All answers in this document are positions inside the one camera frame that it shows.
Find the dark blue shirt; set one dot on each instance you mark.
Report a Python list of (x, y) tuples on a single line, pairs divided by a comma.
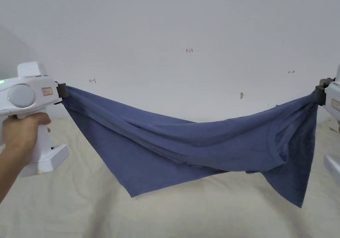
[(202, 147)]

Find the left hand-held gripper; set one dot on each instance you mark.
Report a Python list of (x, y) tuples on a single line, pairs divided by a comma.
[(22, 94)]

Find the bed with beige sheet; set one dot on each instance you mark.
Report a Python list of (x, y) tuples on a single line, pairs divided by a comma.
[(170, 214)]

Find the person's left hand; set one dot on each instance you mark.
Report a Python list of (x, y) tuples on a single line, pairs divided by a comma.
[(24, 131)]

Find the person's left forearm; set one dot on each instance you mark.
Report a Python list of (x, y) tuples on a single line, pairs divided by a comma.
[(9, 168)]

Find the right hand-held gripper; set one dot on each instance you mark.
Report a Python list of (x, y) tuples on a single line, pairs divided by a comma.
[(334, 99)]

